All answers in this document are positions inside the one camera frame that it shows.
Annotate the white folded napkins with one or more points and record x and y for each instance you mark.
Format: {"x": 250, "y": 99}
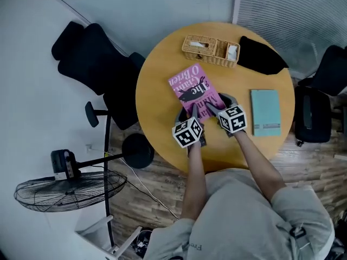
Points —
{"x": 232, "y": 51}

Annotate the white furniture frame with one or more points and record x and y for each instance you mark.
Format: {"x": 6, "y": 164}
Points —
{"x": 108, "y": 240}

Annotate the white tissue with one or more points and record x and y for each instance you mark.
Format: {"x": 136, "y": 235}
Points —
{"x": 199, "y": 44}

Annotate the black cloth pouch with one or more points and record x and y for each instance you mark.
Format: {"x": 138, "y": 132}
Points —
{"x": 260, "y": 57}

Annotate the white wall outlet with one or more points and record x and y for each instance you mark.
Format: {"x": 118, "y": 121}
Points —
{"x": 89, "y": 148}

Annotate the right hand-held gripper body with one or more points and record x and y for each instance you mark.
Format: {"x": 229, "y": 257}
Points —
{"x": 233, "y": 119}

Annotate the pink book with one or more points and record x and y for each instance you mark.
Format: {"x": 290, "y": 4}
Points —
{"x": 193, "y": 89}

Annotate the person's left forearm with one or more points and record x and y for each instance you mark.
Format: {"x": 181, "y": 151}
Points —
{"x": 195, "y": 183}

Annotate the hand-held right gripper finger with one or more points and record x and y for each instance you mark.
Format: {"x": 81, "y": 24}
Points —
{"x": 229, "y": 99}
{"x": 215, "y": 109}

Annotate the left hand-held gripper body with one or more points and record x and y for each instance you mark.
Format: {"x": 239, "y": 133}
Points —
{"x": 187, "y": 133}

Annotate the person's grey shirt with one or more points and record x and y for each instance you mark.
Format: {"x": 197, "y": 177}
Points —
{"x": 238, "y": 221}

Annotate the teal book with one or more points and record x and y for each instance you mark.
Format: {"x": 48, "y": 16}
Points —
{"x": 265, "y": 112}

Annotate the black high-back office chair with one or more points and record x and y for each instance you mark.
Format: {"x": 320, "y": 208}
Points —
{"x": 92, "y": 66}

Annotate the wicker tissue basket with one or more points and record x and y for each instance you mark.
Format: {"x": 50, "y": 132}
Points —
{"x": 210, "y": 49}

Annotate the black standing fan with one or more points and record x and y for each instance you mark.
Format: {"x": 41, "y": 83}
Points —
{"x": 70, "y": 188}

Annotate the person's right forearm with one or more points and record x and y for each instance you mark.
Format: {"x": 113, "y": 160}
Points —
{"x": 257, "y": 164}

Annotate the window blinds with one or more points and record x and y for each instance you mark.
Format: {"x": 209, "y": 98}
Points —
{"x": 295, "y": 12}

